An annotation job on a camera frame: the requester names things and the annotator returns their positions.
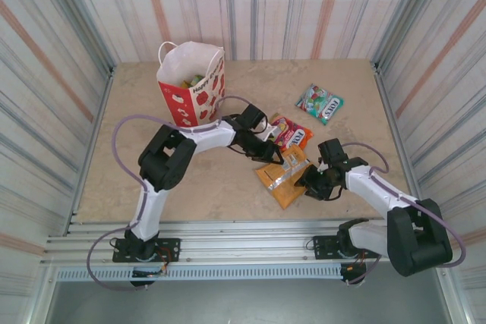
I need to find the red orange Fox's candy bag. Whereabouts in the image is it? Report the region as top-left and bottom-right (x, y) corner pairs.
(267, 112), (315, 151)

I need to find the orange foil snack packet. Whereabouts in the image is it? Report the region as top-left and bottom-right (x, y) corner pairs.
(254, 143), (317, 210)

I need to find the teal Fox's candy bag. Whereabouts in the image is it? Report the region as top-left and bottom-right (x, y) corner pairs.
(295, 83), (346, 126)

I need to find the red white paper gift bag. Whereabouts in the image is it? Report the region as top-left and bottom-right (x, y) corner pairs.
(156, 40), (228, 128)

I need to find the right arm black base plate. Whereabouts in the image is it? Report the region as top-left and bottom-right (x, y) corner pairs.
(311, 234), (382, 263)

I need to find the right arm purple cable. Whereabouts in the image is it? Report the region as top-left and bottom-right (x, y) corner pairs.
(339, 142), (468, 287)

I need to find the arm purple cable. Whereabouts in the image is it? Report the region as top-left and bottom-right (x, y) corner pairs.
(86, 94), (254, 292)
(339, 142), (468, 287)

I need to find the aluminium mounting rail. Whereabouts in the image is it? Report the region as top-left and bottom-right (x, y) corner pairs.
(39, 219), (455, 269)

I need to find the aluminium side rail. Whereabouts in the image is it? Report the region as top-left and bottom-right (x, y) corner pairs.
(62, 65), (117, 236)
(371, 60), (432, 231)

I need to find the slotted grey cable duct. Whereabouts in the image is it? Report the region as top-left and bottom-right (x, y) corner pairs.
(54, 264), (343, 282)

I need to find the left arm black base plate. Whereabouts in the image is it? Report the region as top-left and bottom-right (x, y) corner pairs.
(112, 237), (181, 263)

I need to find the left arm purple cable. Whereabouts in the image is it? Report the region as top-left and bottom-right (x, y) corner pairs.
(86, 94), (254, 292)

